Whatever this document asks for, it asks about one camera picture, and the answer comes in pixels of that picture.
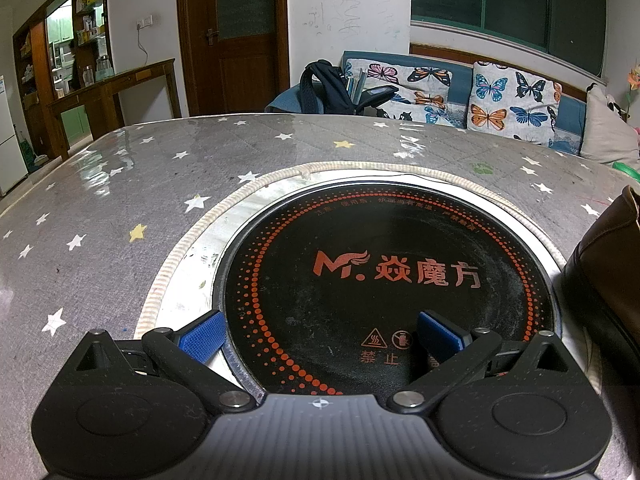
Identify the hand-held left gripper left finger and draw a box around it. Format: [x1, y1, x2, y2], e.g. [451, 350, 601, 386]
[74, 309, 257, 413]

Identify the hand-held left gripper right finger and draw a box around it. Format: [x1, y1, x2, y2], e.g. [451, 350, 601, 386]
[386, 310, 576, 413]

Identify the brown leather shoe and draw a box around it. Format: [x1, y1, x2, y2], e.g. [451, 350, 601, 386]
[560, 185, 640, 361]

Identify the round black induction cooktop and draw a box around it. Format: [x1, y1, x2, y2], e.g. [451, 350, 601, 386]
[150, 170, 568, 403]

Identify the grey star print tablecloth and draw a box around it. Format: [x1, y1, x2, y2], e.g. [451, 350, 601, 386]
[0, 112, 640, 480]

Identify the large butterfly print cushion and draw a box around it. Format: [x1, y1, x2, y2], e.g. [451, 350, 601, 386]
[467, 61, 563, 143]

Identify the green bowl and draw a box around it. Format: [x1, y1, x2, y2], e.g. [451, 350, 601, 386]
[612, 160, 640, 182]

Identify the blue sofa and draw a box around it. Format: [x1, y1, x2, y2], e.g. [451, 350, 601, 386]
[265, 50, 640, 171]

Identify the beige pillow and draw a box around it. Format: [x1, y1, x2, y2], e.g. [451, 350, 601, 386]
[580, 85, 640, 168]

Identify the wooden console table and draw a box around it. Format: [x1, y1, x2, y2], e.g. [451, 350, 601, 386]
[47, 58, 182, 158]

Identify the black backpack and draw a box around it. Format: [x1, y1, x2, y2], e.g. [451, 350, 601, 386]
[299, 60, 401, 116]

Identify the dark wooden door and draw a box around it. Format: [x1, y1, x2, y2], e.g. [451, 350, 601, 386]
[176, 0, 291, 118]

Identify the white fridge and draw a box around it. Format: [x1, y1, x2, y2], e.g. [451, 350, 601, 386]
[0, 75, 28, 198]

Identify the wooden shelf cabinet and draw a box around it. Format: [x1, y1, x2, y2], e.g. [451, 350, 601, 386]
[12, 0, 108, 161]

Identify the green framed window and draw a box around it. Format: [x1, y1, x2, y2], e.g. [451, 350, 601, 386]
[410, 0, 608, 78]

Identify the white power cable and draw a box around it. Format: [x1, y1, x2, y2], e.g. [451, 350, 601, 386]
[136, 25, 151, 67]

